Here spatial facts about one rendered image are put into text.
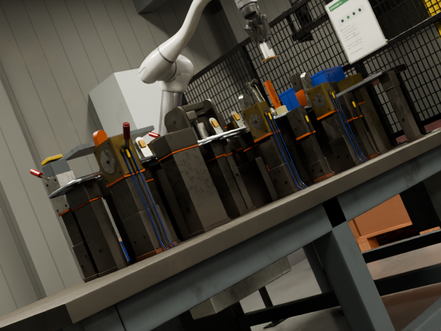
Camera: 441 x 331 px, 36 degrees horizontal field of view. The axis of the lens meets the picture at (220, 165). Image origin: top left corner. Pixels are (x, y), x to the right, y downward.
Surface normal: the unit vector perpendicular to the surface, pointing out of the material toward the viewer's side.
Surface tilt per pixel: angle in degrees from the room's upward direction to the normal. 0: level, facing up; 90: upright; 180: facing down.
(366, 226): 90
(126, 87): 90
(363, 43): 90
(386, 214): 90
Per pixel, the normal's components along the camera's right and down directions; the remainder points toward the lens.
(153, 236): 0.61, -0.31
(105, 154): -0.69, 0.25
